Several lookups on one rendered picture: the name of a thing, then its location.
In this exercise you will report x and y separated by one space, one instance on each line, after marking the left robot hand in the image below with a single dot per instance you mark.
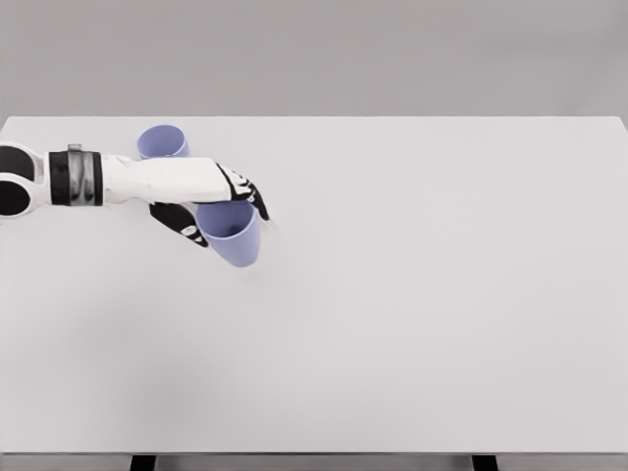
196 180

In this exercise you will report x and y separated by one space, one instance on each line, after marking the lavender plastic cup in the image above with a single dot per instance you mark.
234 235
162 142

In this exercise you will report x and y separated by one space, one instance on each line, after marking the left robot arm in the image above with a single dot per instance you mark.
73 179

